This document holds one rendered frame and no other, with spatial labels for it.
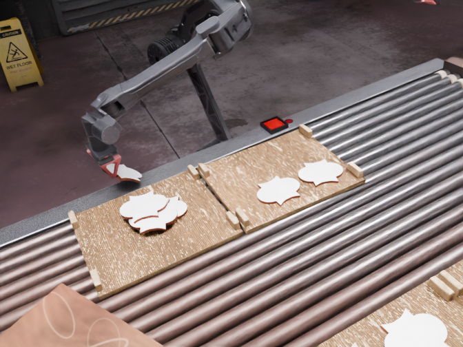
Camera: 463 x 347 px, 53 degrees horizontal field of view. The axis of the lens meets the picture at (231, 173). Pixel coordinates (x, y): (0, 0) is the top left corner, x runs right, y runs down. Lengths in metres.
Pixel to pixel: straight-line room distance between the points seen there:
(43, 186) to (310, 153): 2.22
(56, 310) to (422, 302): 0.80
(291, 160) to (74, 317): 0.83
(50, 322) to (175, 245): 0.38
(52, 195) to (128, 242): 1.97
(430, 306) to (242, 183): 0.64
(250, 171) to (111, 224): 0.46
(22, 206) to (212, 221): 2.10
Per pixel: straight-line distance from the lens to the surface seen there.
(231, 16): 1.38
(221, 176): 1.49
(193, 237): 1.30
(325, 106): 1.87
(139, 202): 1.40
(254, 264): 1.23
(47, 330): 1.09
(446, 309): 1.17
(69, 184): 3.33
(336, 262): 1.24
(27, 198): 3.34
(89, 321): 1.07
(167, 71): 1.39
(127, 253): 1.32
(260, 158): 1.55
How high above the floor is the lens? 1.84
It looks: 37 degrees down
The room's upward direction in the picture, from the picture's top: 7 degrees counter-clockwise
